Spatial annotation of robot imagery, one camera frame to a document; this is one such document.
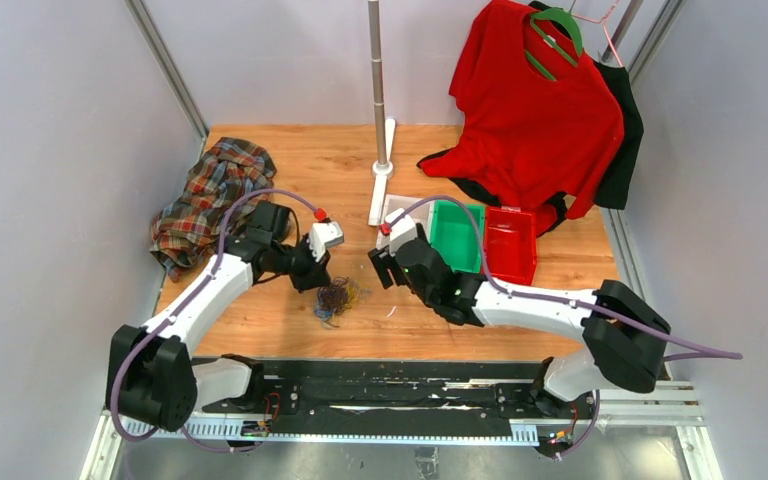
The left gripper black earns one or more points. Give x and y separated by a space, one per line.
316 274

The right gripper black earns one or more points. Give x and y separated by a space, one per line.
383 271

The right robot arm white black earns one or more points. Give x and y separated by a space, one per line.
621 335

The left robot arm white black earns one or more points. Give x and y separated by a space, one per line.
152 377

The white plastic bin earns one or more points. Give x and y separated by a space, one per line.
422 215

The green plastic bin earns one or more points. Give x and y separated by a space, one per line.
453 236

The metal pole with white base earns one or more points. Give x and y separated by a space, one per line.
382 167

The plaid flannel shirt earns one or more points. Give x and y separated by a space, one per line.
186 231

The red plastic bin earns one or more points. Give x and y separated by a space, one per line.
510 245

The red t-shirt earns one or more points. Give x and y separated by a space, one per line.
525 138

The black t-shirt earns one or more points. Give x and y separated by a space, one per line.
612 191

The green clothes hanger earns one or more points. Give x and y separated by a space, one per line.
559 40

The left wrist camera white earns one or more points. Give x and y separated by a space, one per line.
322 237

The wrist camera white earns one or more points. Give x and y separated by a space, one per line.
400 232
322 237

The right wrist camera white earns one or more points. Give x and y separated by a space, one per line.
400 232

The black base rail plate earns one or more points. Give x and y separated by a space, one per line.
408 399

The aluminium frame post left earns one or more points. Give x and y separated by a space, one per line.
164 58

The aluminium frame post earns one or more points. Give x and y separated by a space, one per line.
654 36
164 58

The aluminium frame post right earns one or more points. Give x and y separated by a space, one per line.
654 36

